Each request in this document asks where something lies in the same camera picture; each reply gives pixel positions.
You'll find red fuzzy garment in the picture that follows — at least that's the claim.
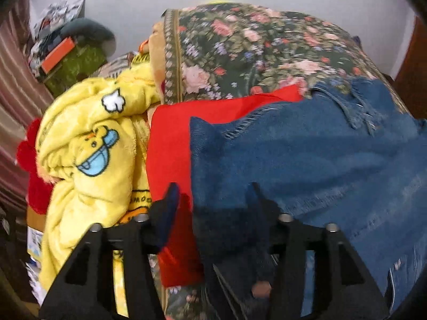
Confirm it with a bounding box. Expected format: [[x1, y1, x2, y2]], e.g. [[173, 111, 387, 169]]
[[16, 117, 56, 214]]

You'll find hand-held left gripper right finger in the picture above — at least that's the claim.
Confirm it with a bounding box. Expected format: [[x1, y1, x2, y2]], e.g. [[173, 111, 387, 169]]
[[252, 183, 391, 320]]

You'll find floral bedspread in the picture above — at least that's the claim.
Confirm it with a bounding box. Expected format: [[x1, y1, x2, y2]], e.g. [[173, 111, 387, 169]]
[[148, 3, 414, 320]]

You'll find dark teal cushion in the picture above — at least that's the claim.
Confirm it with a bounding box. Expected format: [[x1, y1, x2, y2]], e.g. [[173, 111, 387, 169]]
[[60, 18, 116, 52]]

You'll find cardboard box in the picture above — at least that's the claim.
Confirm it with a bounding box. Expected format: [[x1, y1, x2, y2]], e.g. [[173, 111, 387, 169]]
[[27, 205, 47, 234]]

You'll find green patterned cloth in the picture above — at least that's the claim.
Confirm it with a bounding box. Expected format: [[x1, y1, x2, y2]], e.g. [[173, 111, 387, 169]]
[[43, 45, 107, 98]]

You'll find yellow fleece blanket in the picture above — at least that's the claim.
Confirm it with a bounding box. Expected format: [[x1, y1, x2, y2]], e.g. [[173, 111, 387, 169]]
[[35, 63, 164, 319]]

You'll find striped pink curtain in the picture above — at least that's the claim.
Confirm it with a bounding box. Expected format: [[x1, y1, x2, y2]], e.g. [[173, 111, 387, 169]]
[[0, 0, 56, 207]]

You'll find orange box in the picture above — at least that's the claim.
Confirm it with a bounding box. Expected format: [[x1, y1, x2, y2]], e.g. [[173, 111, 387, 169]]
[[42, 37, 76, 73]]

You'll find blue denim jacket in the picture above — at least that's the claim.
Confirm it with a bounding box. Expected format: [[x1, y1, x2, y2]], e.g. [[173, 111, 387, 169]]
[[189, 78, 427, 320]]

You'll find beige plush blanket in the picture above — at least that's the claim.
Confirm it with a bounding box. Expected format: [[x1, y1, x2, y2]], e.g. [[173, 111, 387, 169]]
[[147, 22, 167, 105]]

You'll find striped cloth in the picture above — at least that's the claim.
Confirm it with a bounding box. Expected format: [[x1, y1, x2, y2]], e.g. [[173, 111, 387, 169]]
[[100, 53, 141, 79]]

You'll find pile of clutter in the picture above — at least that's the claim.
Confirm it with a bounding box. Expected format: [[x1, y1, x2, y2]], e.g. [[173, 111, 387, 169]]
[[27, 0, 86, 77]]

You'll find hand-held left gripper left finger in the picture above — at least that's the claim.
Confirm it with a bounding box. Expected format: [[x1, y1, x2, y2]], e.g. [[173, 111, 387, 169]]
[[38, 183, 181, 320]]

